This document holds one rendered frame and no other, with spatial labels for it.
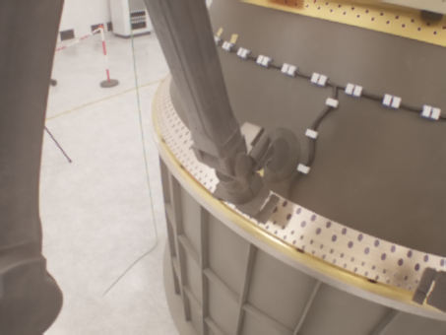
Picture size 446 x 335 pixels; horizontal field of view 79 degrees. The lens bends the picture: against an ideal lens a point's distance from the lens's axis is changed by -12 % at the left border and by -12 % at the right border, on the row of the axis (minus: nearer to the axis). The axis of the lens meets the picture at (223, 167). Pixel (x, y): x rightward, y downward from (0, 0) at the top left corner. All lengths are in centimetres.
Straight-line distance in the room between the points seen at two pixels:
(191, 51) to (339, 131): 43
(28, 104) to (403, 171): 64
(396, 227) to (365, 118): 24
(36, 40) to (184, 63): 17
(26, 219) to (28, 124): 8
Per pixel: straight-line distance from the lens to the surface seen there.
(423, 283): 62
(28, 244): 29
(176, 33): 33
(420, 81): 70
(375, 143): 68
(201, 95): 37
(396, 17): 74
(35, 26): 24
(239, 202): 62
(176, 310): 190
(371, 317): 87
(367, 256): 70
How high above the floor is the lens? 170
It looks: 36 degrees down
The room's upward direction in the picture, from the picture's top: 3 degrees clockwise
